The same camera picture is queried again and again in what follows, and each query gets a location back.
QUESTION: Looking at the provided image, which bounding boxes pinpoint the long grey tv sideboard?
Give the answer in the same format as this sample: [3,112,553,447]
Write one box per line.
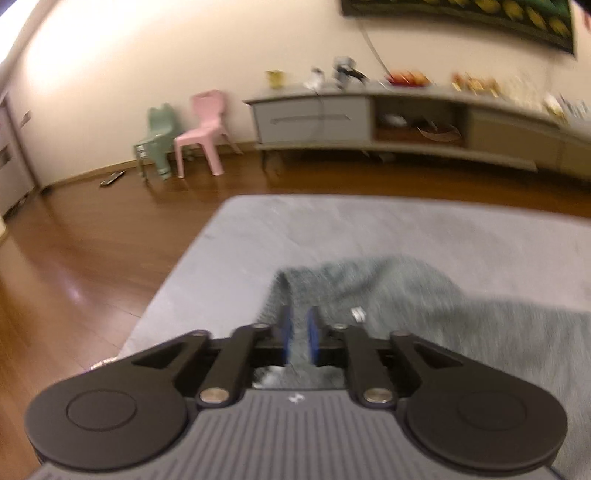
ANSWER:
[247,82,590,180]

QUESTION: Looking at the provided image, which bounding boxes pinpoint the green plastic child chair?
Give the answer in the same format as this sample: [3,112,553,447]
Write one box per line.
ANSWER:
[133,103,181,180]

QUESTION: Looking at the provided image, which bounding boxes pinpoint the grey sweatpants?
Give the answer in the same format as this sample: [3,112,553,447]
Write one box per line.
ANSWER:
[256,256,590,479]

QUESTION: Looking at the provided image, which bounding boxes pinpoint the pink plastic child chair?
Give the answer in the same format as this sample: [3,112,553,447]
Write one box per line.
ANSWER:
[174,90,225,178]

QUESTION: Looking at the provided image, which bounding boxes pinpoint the black gadget on sideboard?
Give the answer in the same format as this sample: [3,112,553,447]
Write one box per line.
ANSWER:
[334,57,368,90]

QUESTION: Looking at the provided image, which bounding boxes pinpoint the red fruit plate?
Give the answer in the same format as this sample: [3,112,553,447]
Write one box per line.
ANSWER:
[386,71,432,88]

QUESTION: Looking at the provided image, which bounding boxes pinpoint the framed green yellow wall picture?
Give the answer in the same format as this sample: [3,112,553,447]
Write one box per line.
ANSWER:
[341,0,575,55]

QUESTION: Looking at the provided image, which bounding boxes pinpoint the yellow cup on sideboard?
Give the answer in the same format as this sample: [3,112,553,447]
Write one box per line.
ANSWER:
[266,70,284,90]

